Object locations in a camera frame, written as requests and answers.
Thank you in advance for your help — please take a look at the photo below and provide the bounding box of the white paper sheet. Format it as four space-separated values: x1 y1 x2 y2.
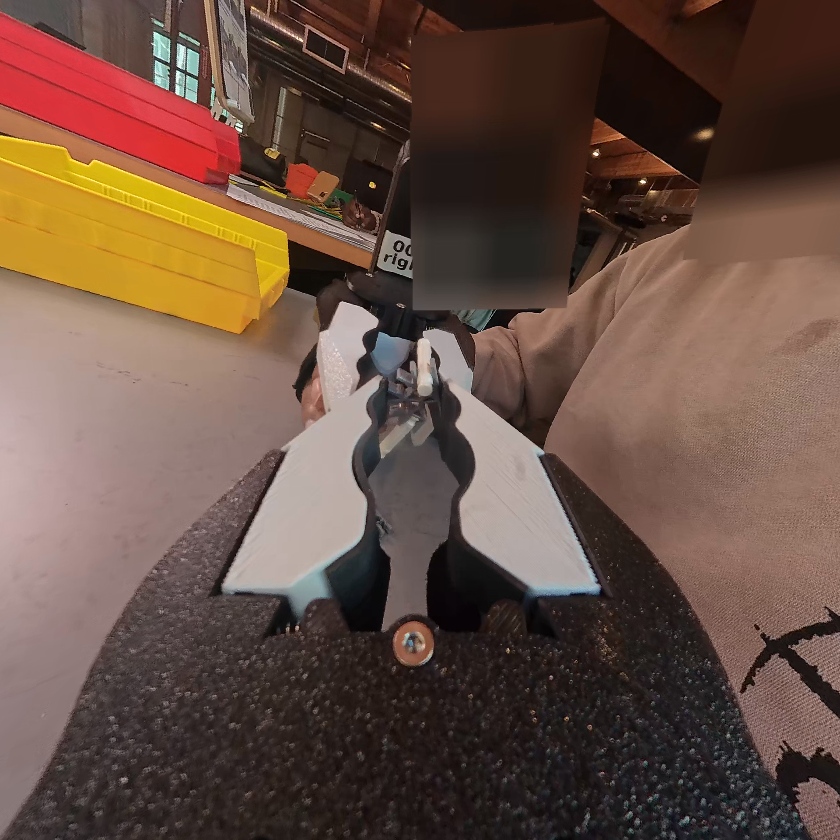
226 184 378 250

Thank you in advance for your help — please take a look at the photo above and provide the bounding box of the person's right hand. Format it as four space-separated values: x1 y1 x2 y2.
298 367 329 429

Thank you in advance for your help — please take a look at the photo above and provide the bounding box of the poster on stand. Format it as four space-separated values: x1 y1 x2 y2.
206 0 257 126

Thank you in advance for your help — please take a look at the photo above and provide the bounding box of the black bag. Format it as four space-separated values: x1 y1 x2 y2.
239 134 290 185

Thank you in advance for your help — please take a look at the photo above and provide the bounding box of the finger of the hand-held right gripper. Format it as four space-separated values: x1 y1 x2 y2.
316 305 382 417
423 328 473 391

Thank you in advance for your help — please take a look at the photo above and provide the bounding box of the yellow plastic bin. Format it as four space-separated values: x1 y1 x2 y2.
0 134 291 336

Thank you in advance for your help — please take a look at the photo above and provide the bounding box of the red plastic bin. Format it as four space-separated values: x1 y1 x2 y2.
0 13 242 185

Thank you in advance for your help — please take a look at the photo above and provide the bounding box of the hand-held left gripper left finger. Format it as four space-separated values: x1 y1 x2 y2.
222 379 389 632

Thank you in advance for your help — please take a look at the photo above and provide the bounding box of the ceiling air vent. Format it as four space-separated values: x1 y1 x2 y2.
303 25 350 73

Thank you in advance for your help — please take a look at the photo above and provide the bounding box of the paned window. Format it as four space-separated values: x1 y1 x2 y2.
152 20 201 102

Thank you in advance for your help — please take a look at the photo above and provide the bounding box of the person's beige sweater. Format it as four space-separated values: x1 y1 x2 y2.
545 226 840 840

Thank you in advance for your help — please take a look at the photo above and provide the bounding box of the person's right forearm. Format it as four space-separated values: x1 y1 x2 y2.
471 308 631 447

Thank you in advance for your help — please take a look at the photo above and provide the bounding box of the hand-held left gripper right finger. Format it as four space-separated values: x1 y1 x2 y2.
427 381 602 632

